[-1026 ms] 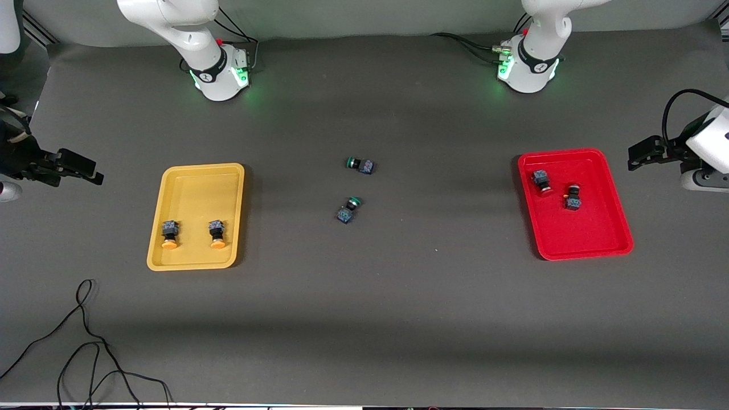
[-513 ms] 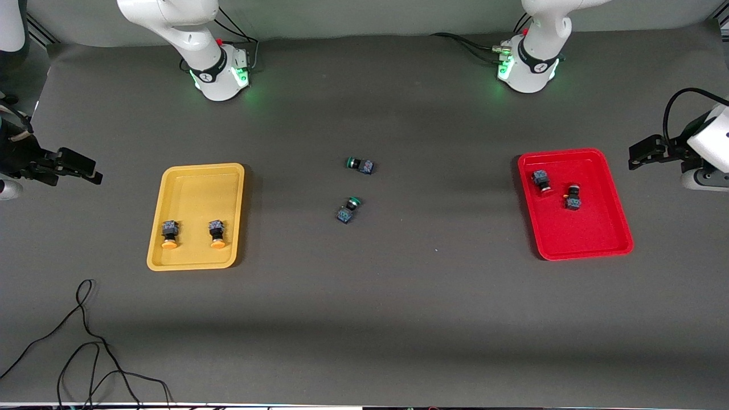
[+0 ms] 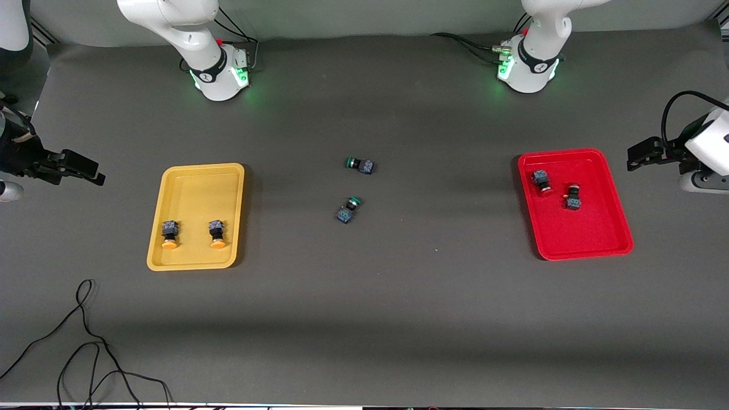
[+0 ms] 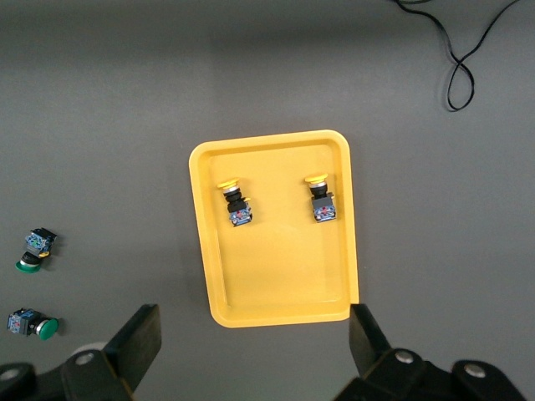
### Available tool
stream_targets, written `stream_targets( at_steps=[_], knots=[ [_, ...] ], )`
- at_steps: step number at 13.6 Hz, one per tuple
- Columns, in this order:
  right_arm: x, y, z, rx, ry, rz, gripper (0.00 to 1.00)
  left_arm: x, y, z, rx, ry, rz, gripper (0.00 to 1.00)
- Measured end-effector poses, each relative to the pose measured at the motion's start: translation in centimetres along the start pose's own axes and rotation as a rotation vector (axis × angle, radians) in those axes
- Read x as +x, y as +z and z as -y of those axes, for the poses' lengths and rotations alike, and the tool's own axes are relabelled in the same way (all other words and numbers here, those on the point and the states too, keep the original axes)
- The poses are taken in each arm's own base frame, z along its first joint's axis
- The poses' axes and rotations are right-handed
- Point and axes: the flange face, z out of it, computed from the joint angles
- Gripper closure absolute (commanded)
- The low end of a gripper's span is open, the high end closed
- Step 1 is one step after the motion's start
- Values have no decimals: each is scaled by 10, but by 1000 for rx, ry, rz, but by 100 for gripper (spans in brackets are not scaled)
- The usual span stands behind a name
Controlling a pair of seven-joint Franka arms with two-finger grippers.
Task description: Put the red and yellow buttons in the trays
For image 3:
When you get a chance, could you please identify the black left arm base cable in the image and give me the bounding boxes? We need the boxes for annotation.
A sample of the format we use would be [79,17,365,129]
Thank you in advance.
[430,14,533,64]

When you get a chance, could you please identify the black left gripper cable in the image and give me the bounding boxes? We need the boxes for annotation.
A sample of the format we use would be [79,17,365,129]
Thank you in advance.
[662,91,729,150]

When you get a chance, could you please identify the black arm base cable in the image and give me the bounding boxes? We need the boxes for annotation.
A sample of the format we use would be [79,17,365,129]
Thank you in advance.
[214,6,260,72]
[430,14,533,64]

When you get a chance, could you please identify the red plastic tray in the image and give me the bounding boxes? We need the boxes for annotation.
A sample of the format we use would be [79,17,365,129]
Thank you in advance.
[517,148,634,261]

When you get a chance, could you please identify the aluminium frame rail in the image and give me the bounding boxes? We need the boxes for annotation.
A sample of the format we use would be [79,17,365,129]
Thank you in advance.
[28,17,60,46]

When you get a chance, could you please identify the black right arm base cable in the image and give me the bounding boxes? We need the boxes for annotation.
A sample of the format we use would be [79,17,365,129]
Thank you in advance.
[214,6,260,72]

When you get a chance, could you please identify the thin black loose cable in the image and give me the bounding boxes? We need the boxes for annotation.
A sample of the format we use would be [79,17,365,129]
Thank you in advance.
[0,279,173,410]

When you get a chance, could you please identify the yellow plastic tray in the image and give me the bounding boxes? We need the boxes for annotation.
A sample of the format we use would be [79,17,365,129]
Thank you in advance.
[146,163,245,272]

